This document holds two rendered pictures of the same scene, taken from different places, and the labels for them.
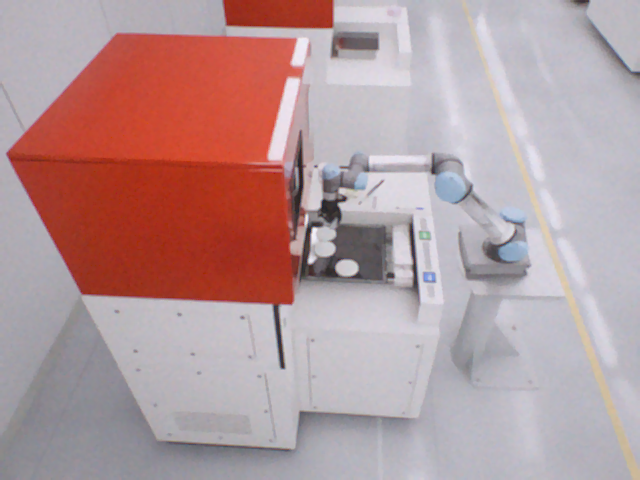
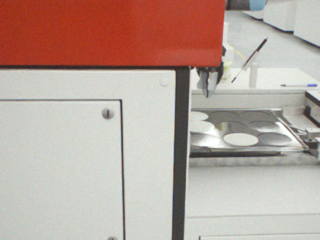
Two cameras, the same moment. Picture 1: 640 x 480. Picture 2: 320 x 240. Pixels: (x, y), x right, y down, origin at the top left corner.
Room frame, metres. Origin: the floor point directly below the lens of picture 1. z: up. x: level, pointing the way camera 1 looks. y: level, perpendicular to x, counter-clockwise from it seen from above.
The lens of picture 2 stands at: (0.38, 0.30, 1.38)
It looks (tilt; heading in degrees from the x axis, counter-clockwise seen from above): 22 degrees down; 350
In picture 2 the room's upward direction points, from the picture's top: 1 degrees clockwise
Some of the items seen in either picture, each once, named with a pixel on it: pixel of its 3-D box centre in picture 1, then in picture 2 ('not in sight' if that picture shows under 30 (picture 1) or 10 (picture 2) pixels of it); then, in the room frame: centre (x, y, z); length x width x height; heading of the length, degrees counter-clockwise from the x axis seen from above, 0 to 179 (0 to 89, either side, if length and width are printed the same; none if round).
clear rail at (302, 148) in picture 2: (345, 279); (245, 150); (1.47, -0.10, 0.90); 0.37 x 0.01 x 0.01; 86
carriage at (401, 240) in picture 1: (402, 255); (308, 133); (1.65, -0.37, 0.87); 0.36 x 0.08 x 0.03; 176
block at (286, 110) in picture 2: (401, 227); (292, 110); (1.81, -0.38, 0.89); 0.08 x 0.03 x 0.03; 86
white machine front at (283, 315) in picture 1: (293, 260); (166, 110); (1.47, 0.13, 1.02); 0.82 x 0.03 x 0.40; 176
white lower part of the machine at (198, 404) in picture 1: (233, 338); not in sight; (1.50, 0.47, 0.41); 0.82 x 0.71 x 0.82; 176
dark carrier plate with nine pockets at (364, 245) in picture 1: (346, 250); (231, 127); (1.65, -0.11, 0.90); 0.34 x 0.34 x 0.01; 86
